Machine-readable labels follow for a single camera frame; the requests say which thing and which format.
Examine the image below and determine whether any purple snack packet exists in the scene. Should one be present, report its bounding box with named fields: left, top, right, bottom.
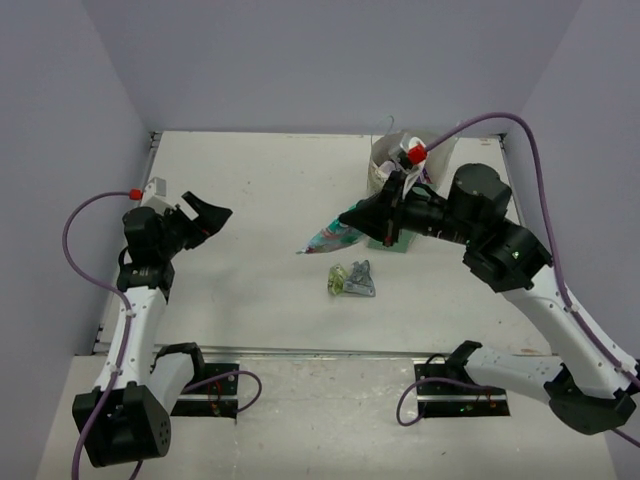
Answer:
left=379, top=159, right=434, bottom=186

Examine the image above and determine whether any teal snack packet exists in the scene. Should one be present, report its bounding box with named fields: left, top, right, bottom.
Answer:
left=297, top=218, right=365, bottom=255

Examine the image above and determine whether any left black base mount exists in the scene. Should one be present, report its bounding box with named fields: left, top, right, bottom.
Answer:
left=171, top=363, right=239, bottom=419

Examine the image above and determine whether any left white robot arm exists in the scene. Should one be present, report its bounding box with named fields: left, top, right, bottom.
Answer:
left=72, top=190, right=232, bottom=468

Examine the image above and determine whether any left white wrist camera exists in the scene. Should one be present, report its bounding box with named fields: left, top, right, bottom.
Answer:
left=139, top=177, right=171, bottom=214

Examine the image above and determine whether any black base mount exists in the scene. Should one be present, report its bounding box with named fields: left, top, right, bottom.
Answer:
left=414, top=355, right=510, bottom=419
left=171, top=363, right=239, bottom=419

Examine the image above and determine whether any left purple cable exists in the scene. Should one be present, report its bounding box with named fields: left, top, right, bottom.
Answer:
left=62, top=190, right=144, bottom=480

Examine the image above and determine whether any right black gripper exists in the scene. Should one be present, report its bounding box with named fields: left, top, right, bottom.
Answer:
left=341, top=167, right=483, bottom=248

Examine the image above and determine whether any small green wrapper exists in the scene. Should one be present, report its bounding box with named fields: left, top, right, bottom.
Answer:
left=327, top=264, right=349, bottom=296

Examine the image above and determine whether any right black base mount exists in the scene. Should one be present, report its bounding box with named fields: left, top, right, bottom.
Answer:
left=414, top=355, right=510, bottom=419

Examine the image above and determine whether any green paper bag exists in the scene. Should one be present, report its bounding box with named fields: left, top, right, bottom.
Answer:
left=367, top=117, right=461, bottom=254

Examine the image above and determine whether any silver foil wrapper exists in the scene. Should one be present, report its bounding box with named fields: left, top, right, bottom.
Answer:
left=343, top=260, right=376, bottom=298

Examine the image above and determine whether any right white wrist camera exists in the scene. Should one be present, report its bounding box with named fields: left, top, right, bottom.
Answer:
left=397, top=139, right=428, bottom=193

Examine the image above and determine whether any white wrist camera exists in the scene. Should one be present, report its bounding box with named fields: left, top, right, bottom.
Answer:
left=139, top=177, right=171, bottom=214
left=397, top=139, right=428, bottom=193

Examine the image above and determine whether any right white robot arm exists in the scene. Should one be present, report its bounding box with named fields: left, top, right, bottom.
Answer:
left=339, top=163, right=639, bottom=435

